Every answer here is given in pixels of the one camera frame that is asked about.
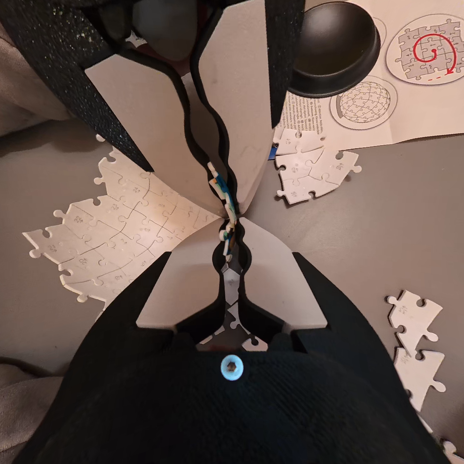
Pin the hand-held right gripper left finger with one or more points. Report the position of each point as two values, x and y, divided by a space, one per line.
181 282

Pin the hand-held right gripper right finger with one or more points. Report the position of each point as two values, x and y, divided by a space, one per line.
286 286

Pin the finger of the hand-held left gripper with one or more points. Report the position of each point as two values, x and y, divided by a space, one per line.
239 90
145 108

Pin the single blue printed puzzle piece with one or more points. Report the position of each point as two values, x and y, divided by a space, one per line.
228 243

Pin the large assembled white puzzle section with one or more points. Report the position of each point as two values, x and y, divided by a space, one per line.
119 224

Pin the small assembled white puzzle section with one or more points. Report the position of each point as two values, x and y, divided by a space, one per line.
308 174

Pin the black round ball stand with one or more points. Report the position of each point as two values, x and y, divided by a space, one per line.
337 40

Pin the scattered loose white puzzle pieces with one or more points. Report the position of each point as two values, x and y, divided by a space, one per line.
413 319

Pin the white paper instruction sheet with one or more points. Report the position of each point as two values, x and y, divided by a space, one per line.
417 116

